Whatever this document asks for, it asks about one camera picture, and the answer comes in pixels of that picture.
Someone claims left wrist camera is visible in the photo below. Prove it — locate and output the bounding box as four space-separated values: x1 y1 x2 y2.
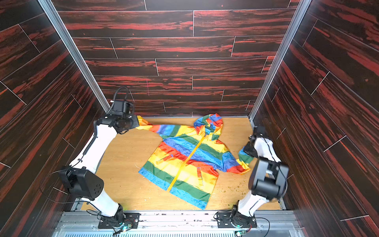
110 100 134 116

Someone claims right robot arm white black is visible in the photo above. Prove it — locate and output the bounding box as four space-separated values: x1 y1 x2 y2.
231 126 289 221

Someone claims aluminium corner post left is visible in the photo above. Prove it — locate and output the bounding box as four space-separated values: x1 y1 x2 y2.
38 0 110 112

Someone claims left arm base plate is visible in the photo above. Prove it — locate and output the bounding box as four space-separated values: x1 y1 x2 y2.
98 212 141 231

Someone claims aluminium corner post right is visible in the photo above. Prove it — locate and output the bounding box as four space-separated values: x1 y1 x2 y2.
249 0 311 126

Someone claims aluminium front rail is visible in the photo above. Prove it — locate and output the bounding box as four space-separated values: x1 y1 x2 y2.
53 210 306 237

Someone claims aluminium corner post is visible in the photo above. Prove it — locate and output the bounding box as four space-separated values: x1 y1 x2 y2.
249 0 311 126
38 0 110 112

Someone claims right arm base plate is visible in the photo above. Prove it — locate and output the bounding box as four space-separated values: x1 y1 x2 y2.
214 211 257 229

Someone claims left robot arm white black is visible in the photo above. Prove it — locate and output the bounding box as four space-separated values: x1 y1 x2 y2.
58 114 139 223

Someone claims rainbow striped kids jacket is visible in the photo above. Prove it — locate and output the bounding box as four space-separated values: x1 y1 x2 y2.
137 114 253 210

